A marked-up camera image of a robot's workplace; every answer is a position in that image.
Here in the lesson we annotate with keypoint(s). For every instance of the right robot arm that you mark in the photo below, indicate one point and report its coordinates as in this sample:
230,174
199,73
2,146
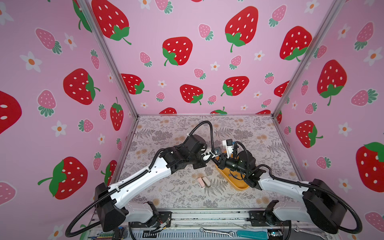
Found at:
316,202

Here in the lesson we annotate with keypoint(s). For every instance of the yellow plastic tray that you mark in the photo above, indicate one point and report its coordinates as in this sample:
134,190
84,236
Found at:
232,178

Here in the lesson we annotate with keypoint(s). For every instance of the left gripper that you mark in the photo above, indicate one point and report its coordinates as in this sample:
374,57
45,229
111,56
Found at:
201,165

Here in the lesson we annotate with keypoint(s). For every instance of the teal handled tool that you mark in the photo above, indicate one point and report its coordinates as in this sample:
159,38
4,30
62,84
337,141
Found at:
258,235

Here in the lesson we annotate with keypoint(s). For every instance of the silver wrench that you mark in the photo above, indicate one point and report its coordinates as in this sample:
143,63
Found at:
321,235
229,234

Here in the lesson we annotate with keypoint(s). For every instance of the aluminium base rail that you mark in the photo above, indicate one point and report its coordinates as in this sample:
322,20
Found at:
185,224

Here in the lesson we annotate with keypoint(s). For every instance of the black stapler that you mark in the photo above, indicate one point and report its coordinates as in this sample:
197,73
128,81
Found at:
216,151

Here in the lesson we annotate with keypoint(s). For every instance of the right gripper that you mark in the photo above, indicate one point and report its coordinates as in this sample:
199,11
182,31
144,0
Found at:
222,160

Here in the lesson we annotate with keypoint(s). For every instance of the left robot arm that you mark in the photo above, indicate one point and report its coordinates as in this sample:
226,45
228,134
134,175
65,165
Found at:
111,201

